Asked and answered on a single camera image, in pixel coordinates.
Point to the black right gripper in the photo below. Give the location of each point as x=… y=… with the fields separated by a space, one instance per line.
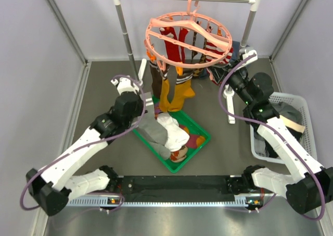
x=219 y=72

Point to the brown mustard white-striped sock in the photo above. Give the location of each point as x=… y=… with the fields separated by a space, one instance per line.
x=182 y=91

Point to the orange clothes peg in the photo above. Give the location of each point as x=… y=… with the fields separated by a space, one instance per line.
x=179 y=71

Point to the pink round clip hanger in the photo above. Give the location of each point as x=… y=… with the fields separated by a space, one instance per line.
x=184 y=24

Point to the pink clothes peg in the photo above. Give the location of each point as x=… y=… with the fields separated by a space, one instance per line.
x=164 y=69

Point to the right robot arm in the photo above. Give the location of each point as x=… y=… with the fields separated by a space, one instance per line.
x=308 y=184

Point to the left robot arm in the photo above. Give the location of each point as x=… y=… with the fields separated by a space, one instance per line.
x=56 y=184

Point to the blue-grey crumpled cloth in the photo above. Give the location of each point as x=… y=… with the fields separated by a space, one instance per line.
x=235 y=51

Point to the red white striped sock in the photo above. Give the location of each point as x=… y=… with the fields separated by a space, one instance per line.
x=212 y=48

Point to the green plastic bin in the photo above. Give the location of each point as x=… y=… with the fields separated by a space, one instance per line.
x=198 y=139

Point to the mustard yellow sock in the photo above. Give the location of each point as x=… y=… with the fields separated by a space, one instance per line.
x=164 y=103

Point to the purple patterned sock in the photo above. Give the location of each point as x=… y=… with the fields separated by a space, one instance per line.
x=157 y=109

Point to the white and steel clothes rack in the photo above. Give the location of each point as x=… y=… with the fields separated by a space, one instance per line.
x=253 y=9

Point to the dark clothes in basket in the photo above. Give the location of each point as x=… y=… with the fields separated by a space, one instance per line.
x=292 y=120

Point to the grey sock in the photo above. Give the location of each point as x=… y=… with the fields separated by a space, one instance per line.
x=153 y=132

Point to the white plastic laundry basket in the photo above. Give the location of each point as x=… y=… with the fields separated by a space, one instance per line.
x=307 y=140

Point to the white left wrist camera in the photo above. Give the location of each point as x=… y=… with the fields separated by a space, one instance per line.
x=124 y=84

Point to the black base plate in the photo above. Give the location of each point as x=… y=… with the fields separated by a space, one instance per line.
x=183 y=188

